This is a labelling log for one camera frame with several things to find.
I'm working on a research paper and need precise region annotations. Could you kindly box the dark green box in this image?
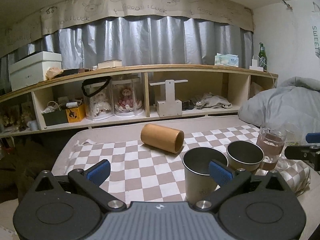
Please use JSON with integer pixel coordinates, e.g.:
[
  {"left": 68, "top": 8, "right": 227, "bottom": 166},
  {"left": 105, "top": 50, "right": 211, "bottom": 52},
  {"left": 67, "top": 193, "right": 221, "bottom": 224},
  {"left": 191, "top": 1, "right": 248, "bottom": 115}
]
[{"left": 43, "top": 110, "right": 68, "bottom": 126}]

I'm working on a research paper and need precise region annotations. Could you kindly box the right doll display case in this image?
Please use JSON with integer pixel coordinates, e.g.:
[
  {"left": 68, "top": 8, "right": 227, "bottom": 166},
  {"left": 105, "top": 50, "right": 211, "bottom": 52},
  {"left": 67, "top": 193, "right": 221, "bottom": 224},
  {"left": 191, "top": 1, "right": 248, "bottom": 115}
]
[{"left": 111, "top": 77, "right": 144, "bottom": 117}]

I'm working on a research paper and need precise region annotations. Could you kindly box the white charging cable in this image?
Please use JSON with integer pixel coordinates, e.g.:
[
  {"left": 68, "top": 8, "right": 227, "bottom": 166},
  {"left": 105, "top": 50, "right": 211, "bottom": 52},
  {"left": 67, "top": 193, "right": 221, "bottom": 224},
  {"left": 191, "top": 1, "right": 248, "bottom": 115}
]
[{"left": 260, "top": 55, "right": 278, "bottom": 88}]

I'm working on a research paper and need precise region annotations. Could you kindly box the left doll display case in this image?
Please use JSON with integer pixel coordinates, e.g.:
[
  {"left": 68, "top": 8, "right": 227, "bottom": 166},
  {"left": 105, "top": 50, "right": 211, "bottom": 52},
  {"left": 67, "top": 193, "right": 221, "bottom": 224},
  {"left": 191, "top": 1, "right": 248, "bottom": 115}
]
[{"left": 81, "top": 76, "right": 113, "bottom": 121}]

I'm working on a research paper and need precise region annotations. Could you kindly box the cream steel tumbler cup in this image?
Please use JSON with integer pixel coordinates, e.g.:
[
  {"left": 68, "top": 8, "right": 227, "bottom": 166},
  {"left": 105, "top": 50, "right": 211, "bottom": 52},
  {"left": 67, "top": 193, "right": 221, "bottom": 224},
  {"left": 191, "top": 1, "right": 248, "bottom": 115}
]
[{"left": 182, "top": 147, "right": 228, "bottom": 204}]

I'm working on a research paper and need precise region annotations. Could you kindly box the green glass bottle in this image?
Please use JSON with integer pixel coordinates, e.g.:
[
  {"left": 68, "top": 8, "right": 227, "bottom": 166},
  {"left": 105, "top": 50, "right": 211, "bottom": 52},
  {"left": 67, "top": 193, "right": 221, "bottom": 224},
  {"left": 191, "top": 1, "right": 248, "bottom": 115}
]
[{"left": 258, "top": 42, "right": 267, "bottom": 70}]

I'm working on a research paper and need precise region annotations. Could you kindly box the long wooden shelf unit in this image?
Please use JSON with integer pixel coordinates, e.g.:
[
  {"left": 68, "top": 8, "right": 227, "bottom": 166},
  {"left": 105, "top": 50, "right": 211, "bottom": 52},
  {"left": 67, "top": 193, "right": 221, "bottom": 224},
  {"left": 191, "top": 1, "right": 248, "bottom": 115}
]
[{"left": 1, "top": 64, "right": 278, "bottom": 133}]

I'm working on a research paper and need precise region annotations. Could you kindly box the grey duvet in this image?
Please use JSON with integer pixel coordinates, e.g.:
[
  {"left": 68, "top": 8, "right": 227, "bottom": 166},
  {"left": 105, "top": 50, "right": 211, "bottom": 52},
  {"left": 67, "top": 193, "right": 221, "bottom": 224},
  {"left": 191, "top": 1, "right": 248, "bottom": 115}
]
[{"left": 238, "top": 77, "right": 319, "bottom": 136}]

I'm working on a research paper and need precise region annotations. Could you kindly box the brown cardboard tube cup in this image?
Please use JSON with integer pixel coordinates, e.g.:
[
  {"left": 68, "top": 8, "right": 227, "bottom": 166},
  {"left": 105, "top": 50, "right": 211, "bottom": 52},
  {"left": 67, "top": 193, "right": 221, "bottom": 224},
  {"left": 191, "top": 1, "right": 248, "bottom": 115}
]
[{"left": 140, "top": 124, "right": 184, "bottom": 154}]

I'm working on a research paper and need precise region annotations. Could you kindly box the silver grey curtain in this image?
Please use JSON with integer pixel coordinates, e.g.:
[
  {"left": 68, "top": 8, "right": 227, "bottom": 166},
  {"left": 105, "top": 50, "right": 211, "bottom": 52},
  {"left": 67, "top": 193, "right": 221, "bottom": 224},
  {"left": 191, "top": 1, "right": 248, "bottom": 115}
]
[{"left": 1, "top": 16, "right": 253, "bottom": 94}]

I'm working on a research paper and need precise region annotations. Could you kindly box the clear glass mug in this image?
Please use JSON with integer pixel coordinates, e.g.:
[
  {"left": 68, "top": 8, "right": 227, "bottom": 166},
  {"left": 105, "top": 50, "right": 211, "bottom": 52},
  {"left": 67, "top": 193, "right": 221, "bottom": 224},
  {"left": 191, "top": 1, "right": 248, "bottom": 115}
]
[{"left": 256, "top": 127, "right": 287, "bottom": 171}]

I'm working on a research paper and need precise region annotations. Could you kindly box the white storage box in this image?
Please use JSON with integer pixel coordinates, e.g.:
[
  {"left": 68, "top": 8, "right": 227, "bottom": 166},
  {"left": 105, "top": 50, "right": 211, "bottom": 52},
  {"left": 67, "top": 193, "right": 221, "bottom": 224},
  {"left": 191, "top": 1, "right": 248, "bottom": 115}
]
[{"left": 9, "top": 51, "right": 62, "bottom": 91}]

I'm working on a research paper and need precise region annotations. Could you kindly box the yellow box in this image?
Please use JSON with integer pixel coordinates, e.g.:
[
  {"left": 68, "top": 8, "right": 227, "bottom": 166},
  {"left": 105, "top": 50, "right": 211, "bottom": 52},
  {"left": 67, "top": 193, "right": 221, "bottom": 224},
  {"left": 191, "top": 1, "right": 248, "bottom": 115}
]
[{"left": 66, "top": 104, "right": 86, "bottom": 123}]

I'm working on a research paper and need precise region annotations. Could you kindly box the white wooden T stand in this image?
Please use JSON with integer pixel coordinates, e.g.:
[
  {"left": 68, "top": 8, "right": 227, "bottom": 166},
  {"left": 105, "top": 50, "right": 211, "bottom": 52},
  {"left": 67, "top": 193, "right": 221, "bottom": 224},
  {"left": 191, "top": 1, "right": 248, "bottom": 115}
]
[{"left": 149, "top": 80, "right": 188, "bottom": 118}]

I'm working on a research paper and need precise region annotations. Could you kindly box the cream book box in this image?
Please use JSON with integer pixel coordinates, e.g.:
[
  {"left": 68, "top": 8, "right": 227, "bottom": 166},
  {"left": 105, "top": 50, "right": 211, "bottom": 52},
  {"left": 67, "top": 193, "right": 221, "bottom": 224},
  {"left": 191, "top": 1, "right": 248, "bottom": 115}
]
[{"left": 97, "top": 60, "right": 123, "bottom": 69}]

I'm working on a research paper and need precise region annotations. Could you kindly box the crumpled tan paper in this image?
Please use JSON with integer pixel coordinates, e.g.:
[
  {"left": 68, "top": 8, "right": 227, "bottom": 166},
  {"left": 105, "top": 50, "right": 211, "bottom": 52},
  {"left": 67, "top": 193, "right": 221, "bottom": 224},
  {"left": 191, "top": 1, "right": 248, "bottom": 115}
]
[{"left": 46, "top": 67, "right": 63, "bottom": 80}]

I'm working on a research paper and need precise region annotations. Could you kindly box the doll display case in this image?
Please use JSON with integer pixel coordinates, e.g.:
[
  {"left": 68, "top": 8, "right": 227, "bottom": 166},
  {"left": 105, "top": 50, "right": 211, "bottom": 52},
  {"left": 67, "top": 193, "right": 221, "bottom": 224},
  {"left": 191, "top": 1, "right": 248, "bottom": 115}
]
[
  {"left": 111, "top": 77, "right": 144, "bottom": 117},
  {"left": 81, "top": 76, "right": 113, "bottom": 121}
]

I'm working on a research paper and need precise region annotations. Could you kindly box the crumpled grey cloth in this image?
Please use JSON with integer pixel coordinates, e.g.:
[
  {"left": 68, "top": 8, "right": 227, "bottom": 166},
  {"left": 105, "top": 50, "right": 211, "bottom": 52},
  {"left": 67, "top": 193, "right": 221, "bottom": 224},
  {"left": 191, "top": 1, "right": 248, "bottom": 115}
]
[{"left": 195, "top": 93, "right": 233, "bottom": 109}]

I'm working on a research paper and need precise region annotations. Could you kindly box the short dark steel cup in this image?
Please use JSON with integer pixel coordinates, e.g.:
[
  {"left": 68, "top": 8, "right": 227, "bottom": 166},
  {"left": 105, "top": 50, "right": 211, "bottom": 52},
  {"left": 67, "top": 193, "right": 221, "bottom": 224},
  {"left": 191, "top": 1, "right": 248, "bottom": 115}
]
[{"left": 226, "top": 140, "right": 264, "bottom": 173}]

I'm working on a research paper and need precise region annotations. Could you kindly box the tissue pack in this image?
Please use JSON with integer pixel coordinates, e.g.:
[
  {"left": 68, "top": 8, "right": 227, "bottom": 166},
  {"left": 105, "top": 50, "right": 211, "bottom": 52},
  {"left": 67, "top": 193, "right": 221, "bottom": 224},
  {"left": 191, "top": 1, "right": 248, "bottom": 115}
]
[{"left": 215, "top": 53, "right": 239, "bottom": 67}]

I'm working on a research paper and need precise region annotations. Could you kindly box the white power strip charger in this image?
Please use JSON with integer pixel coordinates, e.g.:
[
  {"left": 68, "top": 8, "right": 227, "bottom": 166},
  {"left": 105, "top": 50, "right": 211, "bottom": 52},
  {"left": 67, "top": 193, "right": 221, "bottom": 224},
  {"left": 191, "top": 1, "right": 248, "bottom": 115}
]
[{"left": 249, "top": 59, "right": 264, "bottom": 72}]

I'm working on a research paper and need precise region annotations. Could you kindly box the black small object on shelf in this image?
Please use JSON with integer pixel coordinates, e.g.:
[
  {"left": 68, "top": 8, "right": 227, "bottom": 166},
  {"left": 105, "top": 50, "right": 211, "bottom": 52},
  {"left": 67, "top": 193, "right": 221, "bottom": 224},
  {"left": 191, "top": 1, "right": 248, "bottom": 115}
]
[{"left": 182, "top": 100, "right": 195, "bottom": 111}]

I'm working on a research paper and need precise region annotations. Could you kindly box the checkered beige cloth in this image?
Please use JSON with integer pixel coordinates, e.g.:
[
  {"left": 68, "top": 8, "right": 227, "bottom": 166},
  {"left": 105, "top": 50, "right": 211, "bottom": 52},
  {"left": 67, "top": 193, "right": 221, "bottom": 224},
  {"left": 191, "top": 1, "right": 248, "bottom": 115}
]
[{"left": 53, "top": 125, "right": 311, "bottom": 205}]

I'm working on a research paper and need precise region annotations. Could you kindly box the beige cartoon valance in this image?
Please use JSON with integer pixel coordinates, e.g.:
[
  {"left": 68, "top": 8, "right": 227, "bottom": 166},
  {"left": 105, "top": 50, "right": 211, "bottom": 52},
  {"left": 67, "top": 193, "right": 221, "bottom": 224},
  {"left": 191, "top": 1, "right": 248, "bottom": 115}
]
[{"left": 1, "top": 0, "right": 254, "bottom": 56}]

